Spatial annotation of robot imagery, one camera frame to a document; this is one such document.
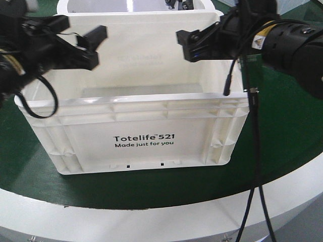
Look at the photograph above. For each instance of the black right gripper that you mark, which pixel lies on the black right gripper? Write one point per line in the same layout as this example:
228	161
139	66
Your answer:
232	29

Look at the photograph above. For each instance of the black robot base parts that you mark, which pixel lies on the black robot base parts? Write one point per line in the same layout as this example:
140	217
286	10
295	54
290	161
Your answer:
179	5

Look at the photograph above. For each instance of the white curved table rim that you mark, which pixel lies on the white curved table rim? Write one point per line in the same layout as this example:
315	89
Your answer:
285	197

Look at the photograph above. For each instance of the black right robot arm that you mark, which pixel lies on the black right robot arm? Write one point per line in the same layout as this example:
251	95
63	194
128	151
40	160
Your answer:
288	46

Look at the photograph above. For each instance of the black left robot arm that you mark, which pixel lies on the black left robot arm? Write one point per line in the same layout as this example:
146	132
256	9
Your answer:
13	79

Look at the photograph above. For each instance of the white plastic tote box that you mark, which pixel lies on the white plastic tote box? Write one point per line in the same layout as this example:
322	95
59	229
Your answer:
144	106

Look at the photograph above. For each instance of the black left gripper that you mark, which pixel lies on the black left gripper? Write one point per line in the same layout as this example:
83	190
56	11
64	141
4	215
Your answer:
42	49

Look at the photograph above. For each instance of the white rounded tray behind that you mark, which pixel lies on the white rounded tray behind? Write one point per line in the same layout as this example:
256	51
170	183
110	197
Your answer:
124	7

